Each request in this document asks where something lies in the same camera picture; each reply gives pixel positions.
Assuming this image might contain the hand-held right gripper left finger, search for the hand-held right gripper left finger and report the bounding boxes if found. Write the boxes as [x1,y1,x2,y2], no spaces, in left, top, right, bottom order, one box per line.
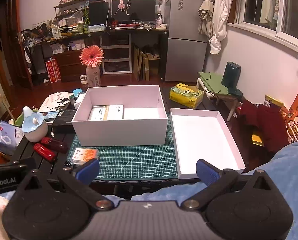
[13,158,115,211]

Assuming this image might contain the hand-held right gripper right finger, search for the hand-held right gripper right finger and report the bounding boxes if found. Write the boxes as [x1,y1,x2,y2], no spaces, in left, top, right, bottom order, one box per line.
[181,159,283,212]

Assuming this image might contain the orange medicine box clear case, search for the orange medicine box clear case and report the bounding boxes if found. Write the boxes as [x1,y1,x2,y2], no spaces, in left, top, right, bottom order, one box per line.
[71,148,99,166]

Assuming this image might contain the white box lid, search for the white box lid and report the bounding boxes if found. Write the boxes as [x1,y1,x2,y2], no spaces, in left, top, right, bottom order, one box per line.
[170,108,246,180]

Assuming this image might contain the white cardboard box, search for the white cardboard box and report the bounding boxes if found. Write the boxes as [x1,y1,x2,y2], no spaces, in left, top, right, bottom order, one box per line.
[71,85,168,146]

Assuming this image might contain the blue plastic pouch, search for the blue plastic pouch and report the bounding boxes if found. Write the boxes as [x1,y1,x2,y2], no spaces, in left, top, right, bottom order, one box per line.
[0,120,24,155]

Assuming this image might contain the red bottle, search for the red bottle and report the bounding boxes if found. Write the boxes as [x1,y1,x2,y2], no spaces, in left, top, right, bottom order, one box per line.
[33,143,57,162]
[41,137,69,153]

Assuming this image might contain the green cutting mat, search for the green cutting mat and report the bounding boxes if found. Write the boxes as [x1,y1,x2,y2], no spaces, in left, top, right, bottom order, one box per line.
[68,114,179,181]

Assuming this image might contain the black product box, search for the black product box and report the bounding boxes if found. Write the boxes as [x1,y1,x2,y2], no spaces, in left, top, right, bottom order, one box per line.
[51,109,76,133]

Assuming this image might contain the yellow striped white medicine box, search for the yellow striped white medicine box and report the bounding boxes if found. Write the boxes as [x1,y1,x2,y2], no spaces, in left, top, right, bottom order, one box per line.
[88,106,109,120]

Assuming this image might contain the blue landscape booklet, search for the blue landscape booklet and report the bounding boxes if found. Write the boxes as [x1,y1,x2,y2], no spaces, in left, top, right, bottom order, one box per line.
[42,111,58,121]

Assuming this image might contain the dark red cloth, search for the dark red cloth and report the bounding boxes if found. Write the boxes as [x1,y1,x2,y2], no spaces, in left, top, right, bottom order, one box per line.
[240,102,290,153]

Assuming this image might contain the ink painting paper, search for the ink painting paper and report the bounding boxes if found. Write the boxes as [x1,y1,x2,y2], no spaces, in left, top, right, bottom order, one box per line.
[38,92,70,113]

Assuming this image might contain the yellow tissue pack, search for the yellow tissue pack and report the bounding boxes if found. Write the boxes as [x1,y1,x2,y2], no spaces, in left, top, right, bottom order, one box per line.
[169,83,204,109]

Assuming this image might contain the small green folding table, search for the small green folding table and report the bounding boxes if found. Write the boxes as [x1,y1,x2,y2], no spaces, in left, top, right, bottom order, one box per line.
[197,72,242,122]

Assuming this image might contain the pink label drink bottle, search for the pink label drink bottle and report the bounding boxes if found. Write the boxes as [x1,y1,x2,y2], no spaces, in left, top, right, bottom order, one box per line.
[86,66,101,88]

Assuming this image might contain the yellow black snack bag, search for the yellow black snack bag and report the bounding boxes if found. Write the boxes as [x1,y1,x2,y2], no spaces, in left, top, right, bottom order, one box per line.
[264,94,285,108]

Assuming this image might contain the red sign boards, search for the red sign boards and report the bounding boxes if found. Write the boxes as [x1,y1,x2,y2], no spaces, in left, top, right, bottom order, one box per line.
[46,58,61,83]

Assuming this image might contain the brown wooden drawer cabinet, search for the brown wooden drawer cabinet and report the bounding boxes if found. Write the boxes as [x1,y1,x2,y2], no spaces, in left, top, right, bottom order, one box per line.
[52,50,87,82]

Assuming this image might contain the pink gerbera flower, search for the pink gerbera flower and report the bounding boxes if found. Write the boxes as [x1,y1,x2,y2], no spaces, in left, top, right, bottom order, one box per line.
[79,45,104,68]

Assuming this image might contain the brown paper bags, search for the brown paper bags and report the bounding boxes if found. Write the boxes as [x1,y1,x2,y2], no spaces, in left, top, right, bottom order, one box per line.
[133,44,162,81]

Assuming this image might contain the white drawer unit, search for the white drawer unit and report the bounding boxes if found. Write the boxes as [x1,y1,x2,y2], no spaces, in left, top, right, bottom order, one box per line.
[101,34,132,74]

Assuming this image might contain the brown wooden wardrobe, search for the brown wooden wardrobe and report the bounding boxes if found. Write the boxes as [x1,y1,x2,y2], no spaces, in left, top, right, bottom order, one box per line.
[0,0,23,98]

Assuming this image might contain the blue wipes pack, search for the blue wipes pack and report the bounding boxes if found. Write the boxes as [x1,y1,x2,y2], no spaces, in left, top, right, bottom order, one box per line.
[88,24,106,32]

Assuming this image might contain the grey refrigerator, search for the grey refrigerator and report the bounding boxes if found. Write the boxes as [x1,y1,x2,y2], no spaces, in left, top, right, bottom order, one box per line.
[164,0,214,82]

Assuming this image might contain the beige hanging garment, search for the beige hanging garment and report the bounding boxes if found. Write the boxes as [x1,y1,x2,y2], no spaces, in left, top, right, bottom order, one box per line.
[198,0,215,39]

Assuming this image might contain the white hanging garment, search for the white hanging garment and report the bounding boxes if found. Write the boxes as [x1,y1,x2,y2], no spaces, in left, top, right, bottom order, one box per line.
[209,0,238,55]

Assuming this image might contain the black cluttered shelf riser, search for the black cluttered shelf riser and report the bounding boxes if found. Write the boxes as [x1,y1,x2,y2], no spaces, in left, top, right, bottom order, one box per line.
[54,0,112,28]

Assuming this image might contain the black monitor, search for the black monitor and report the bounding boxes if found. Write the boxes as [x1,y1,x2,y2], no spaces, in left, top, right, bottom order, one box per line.
[111,0,156,23]

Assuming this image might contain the pink headphones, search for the pink headphones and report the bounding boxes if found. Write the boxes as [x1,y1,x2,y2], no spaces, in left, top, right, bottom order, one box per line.
[114,0,130,16]

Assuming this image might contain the window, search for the window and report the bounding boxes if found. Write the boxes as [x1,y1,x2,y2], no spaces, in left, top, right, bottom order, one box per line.
[235,0,298,46]

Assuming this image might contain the black metal frame desk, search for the black metal frame desk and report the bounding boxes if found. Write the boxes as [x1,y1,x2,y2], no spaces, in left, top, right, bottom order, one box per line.
[29,26,169,82]

